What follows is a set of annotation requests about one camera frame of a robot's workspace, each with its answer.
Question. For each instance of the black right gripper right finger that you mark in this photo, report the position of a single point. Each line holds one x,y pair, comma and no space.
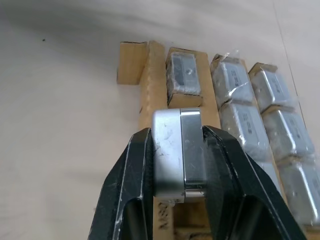
240,190

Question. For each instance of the silver camera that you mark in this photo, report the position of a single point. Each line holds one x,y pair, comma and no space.
246,127
271,85
287,132
172,155
231,80
301,187

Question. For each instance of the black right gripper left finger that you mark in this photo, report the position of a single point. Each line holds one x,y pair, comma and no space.
117,190

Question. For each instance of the cardboard divider tray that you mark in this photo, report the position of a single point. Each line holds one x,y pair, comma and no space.
150,82

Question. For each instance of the silver camera showing black face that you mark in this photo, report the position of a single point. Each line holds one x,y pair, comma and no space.
183,75

